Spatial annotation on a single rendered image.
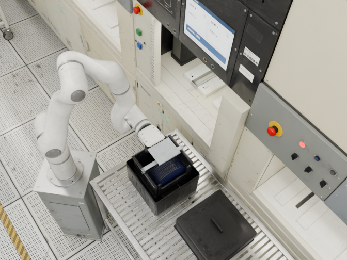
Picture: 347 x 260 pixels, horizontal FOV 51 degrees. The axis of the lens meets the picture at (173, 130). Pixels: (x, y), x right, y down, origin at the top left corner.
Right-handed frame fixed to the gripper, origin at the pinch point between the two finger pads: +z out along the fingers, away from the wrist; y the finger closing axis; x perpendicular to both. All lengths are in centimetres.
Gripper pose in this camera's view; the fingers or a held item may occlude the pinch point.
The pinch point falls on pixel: (163, 152)
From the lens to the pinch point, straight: 172.9
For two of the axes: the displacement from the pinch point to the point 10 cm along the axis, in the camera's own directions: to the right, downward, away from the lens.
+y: -8.1, 4.6, -3.6
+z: 5.8, 6.9, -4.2
